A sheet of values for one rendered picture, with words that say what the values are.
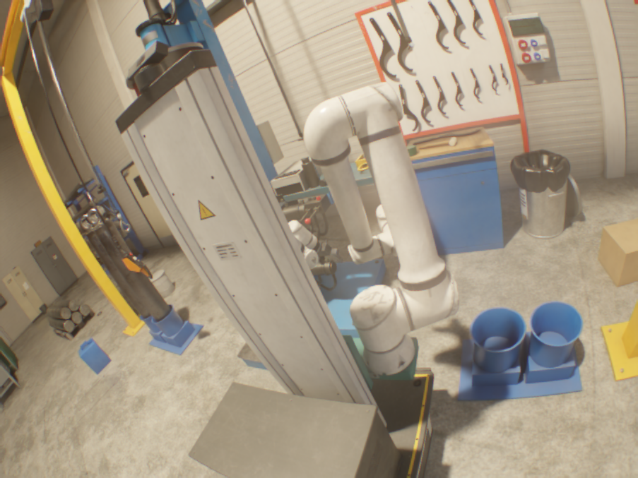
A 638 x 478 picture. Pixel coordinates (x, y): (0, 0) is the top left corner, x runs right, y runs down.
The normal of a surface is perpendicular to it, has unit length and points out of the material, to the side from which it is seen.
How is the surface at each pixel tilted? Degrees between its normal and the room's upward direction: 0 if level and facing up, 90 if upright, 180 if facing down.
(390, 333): 91
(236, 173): 90
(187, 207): 90
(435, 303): 80
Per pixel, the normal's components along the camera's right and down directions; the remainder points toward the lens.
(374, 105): -0.01, 0.29
